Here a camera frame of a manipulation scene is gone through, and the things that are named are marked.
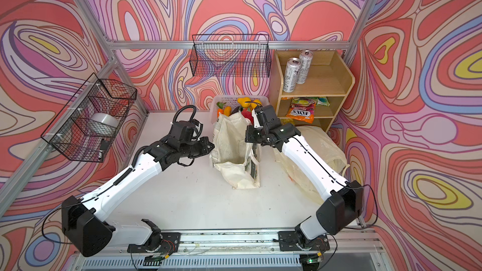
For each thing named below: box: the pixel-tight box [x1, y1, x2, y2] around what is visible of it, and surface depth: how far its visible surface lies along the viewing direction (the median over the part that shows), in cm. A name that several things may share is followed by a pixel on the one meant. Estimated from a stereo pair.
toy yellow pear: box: [237, 97, 252, 108], surface depth 116 cm
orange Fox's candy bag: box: [285, 96, 318, 124], surface depth 96 cm
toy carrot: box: [216, 101, 227, 118], surface depth 117 cm
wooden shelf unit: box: [271, 50, 356, 133], surface depth 91 cm
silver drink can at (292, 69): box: [283, 57, 302, 93], surface depth 77 cm
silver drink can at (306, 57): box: [296, 49, 314, 85], surface depth 80 cm
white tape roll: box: [86, 112, 120, 137], surface depth 74 cm
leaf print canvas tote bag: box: [209, 111, 262, 191], surface depth 86 cm
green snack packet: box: [291, 96, 331, 107], surface depth 101 cm
